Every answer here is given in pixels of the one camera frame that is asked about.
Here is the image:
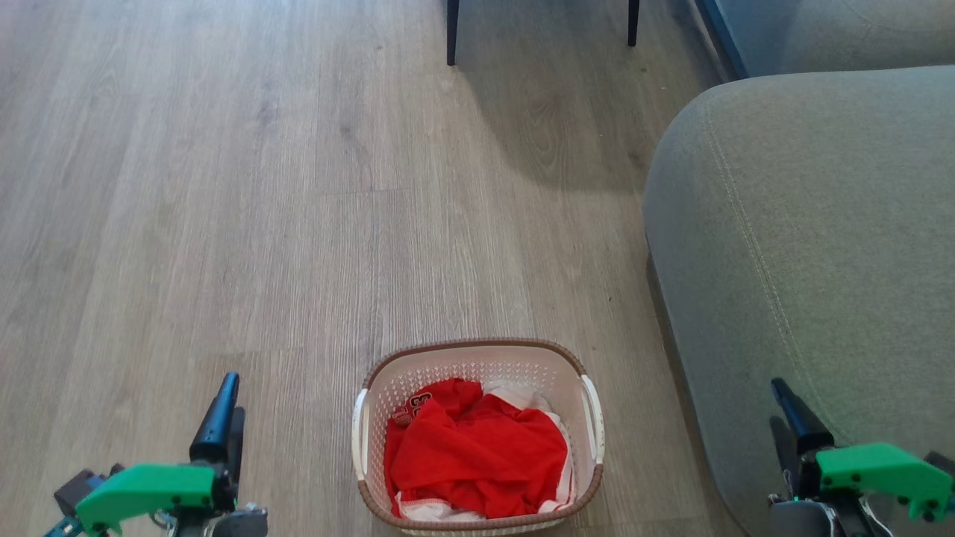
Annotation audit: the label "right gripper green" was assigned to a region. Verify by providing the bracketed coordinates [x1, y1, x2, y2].
[768, 377, 955, 523]

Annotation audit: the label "red jersey garment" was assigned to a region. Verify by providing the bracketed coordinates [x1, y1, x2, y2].
[383, 377, 569, 521]

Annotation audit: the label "white laundry basket brown rim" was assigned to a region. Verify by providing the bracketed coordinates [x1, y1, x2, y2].
[351, 338, 606, 537]

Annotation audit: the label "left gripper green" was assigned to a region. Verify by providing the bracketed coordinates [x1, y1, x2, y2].
[74, 371, 247, 536]

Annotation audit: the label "grey fabric sofa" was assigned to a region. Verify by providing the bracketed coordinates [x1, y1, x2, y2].
[642, 0, 955, 537]

